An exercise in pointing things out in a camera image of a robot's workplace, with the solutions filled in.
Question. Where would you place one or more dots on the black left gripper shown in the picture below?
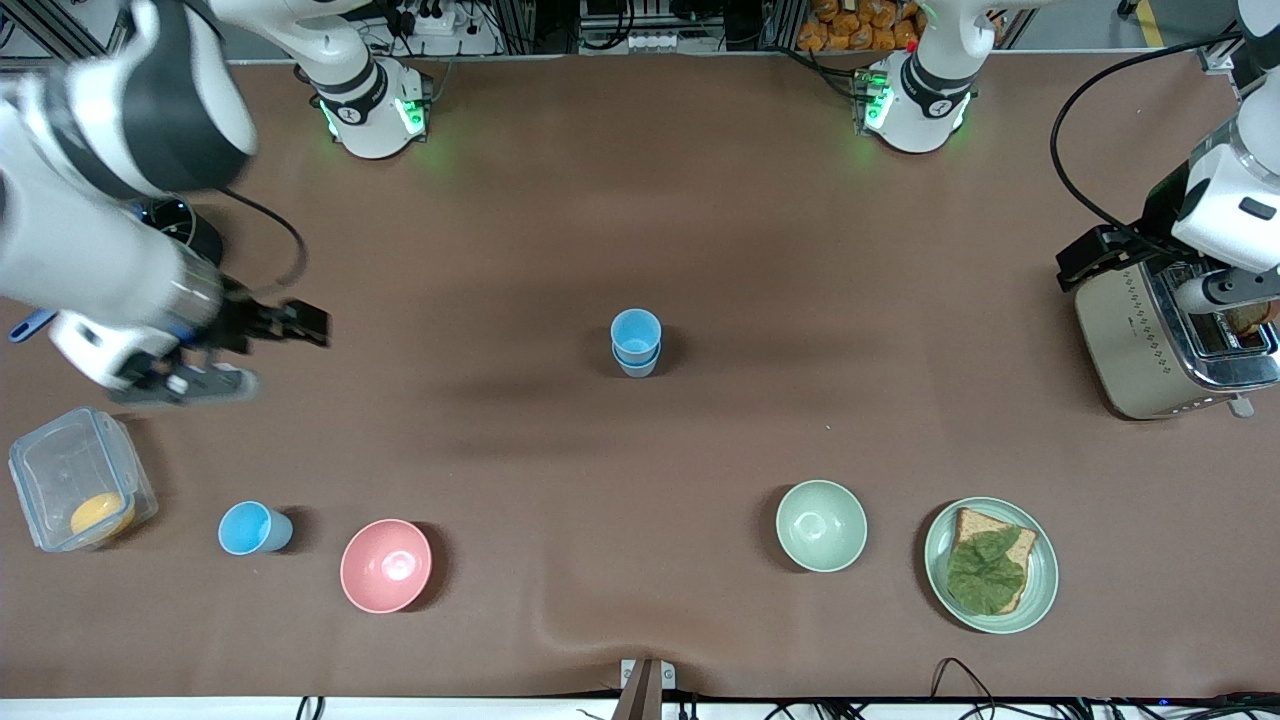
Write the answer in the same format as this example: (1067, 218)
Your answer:
(1160, 212)

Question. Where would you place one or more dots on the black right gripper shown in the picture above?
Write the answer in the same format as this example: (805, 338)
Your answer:
(243, 321)

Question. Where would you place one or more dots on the blue plastic cup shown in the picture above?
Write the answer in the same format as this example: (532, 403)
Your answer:
(636, 370)
(250, 528)
(636, 332)

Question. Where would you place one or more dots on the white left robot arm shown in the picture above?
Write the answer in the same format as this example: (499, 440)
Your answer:
(925, 95)

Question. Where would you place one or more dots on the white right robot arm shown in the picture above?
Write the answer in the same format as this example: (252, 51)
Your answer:
(100, 110)

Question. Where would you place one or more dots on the beige and chrome toaster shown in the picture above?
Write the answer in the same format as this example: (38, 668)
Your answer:
(1125, 345)

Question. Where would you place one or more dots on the brown toast slice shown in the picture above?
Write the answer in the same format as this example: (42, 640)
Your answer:
(1255, 320)

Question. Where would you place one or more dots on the pink bowl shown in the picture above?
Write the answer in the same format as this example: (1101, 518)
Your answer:
(386, 566)

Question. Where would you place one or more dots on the brown bread slice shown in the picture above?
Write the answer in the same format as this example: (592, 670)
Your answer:
(1010, 530)

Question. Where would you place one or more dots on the orange round food piece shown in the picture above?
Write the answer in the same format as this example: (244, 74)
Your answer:
(102, 514)

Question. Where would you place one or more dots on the clear plastic food container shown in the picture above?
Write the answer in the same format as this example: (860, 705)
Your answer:
(60, 470)

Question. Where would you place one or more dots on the pale green plate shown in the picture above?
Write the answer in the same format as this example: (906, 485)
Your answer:
(1042, 580)

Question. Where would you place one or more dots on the green lettuce leaf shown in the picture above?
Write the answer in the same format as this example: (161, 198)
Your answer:
(985, 572)

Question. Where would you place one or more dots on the bag of orange snacks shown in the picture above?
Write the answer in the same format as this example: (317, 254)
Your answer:
(855, 25)

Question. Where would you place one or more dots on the white power strip with plugs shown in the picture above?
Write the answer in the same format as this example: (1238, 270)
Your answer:
(430, 18)

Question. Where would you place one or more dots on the pale green bowl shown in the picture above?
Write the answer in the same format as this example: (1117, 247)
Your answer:
(820, 526)

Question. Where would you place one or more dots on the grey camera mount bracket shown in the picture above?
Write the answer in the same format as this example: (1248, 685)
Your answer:
(645, 690)

